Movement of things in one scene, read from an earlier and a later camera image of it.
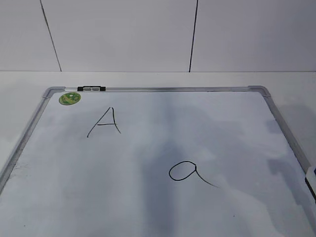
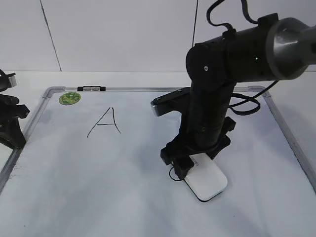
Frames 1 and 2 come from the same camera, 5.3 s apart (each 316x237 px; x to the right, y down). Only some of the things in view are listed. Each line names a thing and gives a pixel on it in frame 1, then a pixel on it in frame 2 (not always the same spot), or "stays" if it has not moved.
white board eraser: [310, 178] -> [206, 179]
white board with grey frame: [157, 161] stays
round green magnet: [69, 98] stays
